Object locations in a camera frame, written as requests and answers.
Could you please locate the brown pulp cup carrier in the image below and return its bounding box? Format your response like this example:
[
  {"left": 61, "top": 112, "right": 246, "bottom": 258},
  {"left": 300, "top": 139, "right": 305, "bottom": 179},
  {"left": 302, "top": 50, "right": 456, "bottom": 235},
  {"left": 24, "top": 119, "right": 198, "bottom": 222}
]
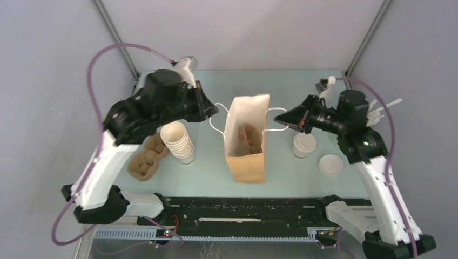
[{"left": 127, "top": 132, "right": 170, "bottom": 181}]

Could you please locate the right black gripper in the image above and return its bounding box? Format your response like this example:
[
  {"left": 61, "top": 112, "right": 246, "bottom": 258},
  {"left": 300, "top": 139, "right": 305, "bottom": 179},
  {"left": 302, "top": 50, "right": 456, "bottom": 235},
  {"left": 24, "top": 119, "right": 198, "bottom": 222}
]
[{"left": 274, "top": 93, "right": 346, "bottom": 133}]

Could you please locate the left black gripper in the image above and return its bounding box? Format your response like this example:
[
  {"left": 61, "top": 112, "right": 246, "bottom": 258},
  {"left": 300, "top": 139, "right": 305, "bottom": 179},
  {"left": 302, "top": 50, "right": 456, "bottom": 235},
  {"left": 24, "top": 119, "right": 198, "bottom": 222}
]
[{"left": 161, "top": 80, "right": 221, "bottom": 125}]

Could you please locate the stack of white lids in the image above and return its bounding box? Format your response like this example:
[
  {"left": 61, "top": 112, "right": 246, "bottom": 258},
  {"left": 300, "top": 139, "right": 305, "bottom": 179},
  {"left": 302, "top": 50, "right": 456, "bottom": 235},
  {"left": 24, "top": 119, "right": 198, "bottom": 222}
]
[{"left": 318, "top": 154, "right": 344, "bottom": 176}]

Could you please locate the brown pulp carrier piece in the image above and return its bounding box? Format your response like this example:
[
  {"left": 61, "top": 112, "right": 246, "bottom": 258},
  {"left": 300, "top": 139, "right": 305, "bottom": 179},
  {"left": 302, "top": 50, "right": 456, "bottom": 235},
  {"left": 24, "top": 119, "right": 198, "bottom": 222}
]
[{"left": 238, "top": 124, "right": 262, "bottom": 156}]

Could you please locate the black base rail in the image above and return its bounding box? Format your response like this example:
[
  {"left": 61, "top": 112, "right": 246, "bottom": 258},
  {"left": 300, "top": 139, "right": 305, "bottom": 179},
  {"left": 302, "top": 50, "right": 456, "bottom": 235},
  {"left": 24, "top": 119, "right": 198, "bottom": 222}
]
[{"left": 136, "top": 195, "right": 373, "bottom": 246}]

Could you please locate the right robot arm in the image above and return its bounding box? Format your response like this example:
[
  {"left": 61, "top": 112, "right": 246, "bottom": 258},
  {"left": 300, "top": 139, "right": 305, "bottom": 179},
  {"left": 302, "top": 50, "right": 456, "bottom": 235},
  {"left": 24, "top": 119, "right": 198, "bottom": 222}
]
[{"left": 274, "top": 90, "right": 437, "bottom": 258}]

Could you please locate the single white paper cup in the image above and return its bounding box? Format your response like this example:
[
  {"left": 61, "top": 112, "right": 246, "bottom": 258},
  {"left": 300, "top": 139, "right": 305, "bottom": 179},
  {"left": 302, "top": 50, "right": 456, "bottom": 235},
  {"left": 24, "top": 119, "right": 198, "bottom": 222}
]
[{"left": 292, "top": 142, "right": 316, "bottom": 159}]

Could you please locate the white plastic cup lid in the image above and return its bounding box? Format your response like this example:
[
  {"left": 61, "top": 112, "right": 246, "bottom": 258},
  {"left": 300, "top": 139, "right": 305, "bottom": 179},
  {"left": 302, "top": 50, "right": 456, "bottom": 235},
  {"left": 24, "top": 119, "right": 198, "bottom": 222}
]
[{"left": 293, "top": 133, "right": 317, "bottom": 152}]

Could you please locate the stack of white paper cups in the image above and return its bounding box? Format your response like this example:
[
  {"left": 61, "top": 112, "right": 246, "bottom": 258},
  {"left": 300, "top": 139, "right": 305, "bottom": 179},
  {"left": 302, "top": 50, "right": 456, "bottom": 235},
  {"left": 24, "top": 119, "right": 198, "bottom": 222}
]
[{"left": 160, "top": 121, "right": 195, "bottom": 165}]

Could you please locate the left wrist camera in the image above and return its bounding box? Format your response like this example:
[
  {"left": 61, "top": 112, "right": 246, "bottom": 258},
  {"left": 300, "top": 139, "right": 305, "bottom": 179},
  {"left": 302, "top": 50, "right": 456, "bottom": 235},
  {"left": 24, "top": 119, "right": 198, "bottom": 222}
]
[{"left": 173, "top": 56, "right": 198, "bottom": 89}]

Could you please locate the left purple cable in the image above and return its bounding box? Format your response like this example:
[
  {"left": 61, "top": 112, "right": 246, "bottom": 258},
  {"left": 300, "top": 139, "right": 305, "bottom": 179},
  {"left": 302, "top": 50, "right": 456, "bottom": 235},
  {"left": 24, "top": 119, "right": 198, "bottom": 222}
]
[{"left": 51, "top": 43, "right": 176, "bottom": 246}]

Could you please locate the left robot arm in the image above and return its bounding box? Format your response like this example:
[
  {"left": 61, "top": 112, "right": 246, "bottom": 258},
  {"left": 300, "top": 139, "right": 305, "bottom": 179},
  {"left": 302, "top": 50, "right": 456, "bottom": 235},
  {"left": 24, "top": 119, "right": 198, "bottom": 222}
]
[{"left": 62, "top": 69, "right": 219, "bottom": 225}]

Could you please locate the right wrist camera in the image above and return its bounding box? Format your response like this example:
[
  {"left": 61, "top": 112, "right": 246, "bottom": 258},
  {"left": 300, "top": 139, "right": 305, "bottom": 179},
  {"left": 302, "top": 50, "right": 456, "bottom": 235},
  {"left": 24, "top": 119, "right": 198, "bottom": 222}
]
[{"left": 315, "top": 76, "right": 336, "bottom": 101}]

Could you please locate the brown paper bag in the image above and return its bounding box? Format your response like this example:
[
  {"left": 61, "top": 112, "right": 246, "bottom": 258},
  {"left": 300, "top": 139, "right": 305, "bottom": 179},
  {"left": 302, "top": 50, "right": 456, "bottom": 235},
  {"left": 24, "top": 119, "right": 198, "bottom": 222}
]
[{"left": 209, "top": 94, "right": 288, "bottom": 184}]

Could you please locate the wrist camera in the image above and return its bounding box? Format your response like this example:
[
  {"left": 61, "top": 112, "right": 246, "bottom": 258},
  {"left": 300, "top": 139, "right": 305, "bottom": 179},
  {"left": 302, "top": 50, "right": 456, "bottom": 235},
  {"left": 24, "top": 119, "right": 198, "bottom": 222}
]
[
  {"left": 315, "top": 76, "right": 336, "bottom": 101},
  {"left": 173, "top": 56, "right": 198, "bottom": 89}
]

